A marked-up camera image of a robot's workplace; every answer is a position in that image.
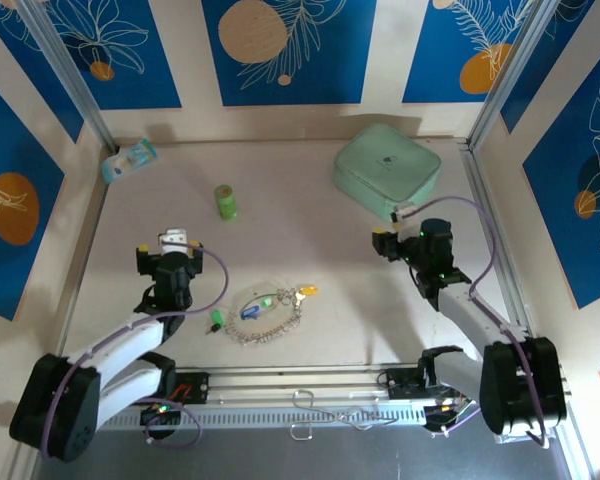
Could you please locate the purple white base cable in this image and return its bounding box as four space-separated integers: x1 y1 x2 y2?
427 394 484 440

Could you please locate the blue wipes packet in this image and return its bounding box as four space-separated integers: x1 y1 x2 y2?
101 138 160 185

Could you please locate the perforated metal cable duct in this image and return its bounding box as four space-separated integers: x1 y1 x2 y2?
99 403 431 432

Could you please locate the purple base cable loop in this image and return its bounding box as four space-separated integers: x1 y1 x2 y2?
142 397 204 449

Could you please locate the mint green medicine bag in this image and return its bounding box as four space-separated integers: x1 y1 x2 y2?
331 123 442 224

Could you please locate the aluminium table side rail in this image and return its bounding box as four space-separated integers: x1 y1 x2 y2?
458 142 531 331
53 144 119 372

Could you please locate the metal keyring chain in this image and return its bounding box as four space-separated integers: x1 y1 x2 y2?
224 282 306 347

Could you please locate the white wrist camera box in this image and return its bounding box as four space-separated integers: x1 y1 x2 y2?
390 204 416 231
158 228 189 254

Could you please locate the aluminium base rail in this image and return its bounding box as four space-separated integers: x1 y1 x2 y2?
207 367 389 402

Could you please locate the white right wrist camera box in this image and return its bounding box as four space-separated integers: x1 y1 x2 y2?
390 204 416 231

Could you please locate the green cylindrical roll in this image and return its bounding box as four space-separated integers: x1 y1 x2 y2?
213 183 239 222

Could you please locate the aluminium frame post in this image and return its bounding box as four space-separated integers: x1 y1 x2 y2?
468 0 567 149
17 0 120 154

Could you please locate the bent metal wire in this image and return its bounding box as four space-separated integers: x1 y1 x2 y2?
288 389 399 442

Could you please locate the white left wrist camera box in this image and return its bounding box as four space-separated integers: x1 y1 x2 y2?
158 228 189 254

